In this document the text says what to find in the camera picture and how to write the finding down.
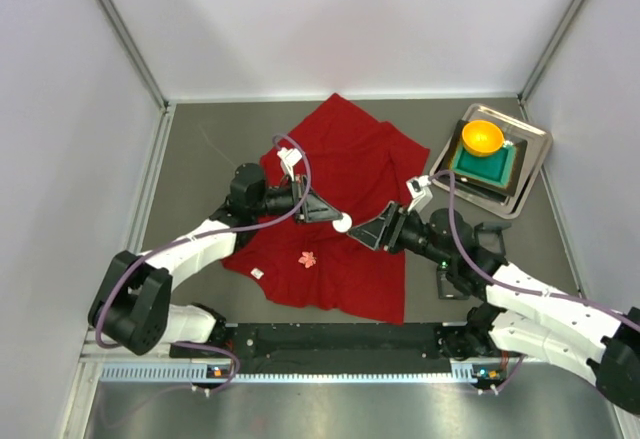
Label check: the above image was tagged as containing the round iridescent brooch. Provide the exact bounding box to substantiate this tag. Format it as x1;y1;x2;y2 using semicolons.
332;213;352;233

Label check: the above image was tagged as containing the red garment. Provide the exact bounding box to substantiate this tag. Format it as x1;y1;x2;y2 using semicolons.
222;94;429;324

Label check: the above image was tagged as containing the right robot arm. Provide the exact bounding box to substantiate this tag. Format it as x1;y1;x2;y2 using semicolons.
348;202;639;415

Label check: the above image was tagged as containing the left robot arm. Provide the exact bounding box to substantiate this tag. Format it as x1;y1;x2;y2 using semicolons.
88;163;351;356

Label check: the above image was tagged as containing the pink leaf brooch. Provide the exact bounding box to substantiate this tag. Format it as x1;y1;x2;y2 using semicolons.
298;251;317;269

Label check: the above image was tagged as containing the white garment label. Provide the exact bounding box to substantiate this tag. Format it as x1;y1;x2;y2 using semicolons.
251;268;264;279

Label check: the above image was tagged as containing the small black open box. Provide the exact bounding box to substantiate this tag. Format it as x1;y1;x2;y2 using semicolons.
434;221;512;302

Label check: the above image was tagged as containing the black and teal square plate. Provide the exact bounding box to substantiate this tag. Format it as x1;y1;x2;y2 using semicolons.
440;120;528;197

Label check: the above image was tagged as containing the silver metal tray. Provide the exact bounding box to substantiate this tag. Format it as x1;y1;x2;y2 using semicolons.
430;103;552;219

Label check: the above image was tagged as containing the orange bowl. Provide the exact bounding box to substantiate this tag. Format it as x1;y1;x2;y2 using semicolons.
461;120;505;157

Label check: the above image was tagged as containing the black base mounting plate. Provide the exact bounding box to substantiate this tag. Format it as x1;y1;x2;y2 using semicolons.
168;321;531;361

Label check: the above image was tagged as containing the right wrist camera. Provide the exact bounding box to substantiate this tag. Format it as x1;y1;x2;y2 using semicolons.
406;175;433;213

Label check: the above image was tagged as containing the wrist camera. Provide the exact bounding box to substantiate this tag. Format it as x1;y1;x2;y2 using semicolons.
277;147;302;179
406;175;433;213

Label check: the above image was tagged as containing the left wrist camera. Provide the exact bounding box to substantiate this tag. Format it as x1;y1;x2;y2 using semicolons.
277;147;302;179

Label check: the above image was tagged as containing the grey slotted cable duct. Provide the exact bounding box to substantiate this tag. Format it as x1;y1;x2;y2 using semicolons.
99;361;481;384

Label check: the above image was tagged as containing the aluminium frame rail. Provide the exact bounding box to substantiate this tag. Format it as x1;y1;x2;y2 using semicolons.
88;311;639;365

